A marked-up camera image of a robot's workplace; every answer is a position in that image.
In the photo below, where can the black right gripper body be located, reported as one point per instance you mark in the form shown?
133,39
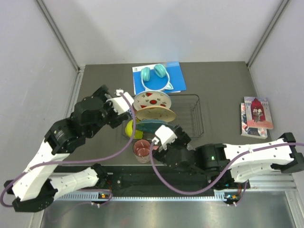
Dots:
177,144

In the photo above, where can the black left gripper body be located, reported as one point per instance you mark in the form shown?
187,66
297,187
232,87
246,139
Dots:
110,116

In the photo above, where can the pink glass mug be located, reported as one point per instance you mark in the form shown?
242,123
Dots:
141,150

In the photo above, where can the teal scalloped plate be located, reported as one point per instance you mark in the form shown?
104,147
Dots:
151,126

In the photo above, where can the black wire dish rack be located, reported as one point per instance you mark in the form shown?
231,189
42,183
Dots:
188,115

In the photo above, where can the lime green bowl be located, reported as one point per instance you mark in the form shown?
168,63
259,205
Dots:
129,131

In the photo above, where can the orange floral plate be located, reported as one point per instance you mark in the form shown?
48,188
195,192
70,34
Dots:
156,113

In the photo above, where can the white watermelon pattern plate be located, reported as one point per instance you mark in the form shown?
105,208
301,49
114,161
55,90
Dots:
151,98

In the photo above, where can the patterned blue red bowl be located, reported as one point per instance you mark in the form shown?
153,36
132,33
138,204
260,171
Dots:
130,113

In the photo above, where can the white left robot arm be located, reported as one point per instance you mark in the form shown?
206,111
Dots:
34,189

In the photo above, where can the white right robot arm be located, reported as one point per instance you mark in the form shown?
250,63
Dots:
225,164

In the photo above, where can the blue folder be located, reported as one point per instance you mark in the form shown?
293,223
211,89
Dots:
164,77

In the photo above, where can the illustrated red castle book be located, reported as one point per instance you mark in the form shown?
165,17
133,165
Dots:
258,112

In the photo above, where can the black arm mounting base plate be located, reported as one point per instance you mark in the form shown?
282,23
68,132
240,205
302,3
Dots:
144,175

